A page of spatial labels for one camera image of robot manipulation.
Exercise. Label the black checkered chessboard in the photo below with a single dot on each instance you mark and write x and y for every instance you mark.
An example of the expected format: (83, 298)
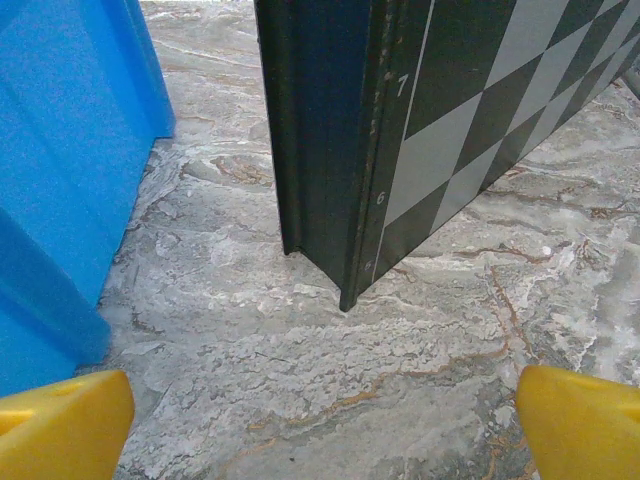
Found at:
(450, 75)

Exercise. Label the blue three-compartment plastic bin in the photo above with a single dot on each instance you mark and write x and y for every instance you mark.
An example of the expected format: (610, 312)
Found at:
(60, 150)

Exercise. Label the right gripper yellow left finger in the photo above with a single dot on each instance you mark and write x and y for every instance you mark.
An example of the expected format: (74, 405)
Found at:
(60, 430)

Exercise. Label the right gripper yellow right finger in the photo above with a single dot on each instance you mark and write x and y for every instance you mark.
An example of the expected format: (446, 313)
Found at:
(585, 430)

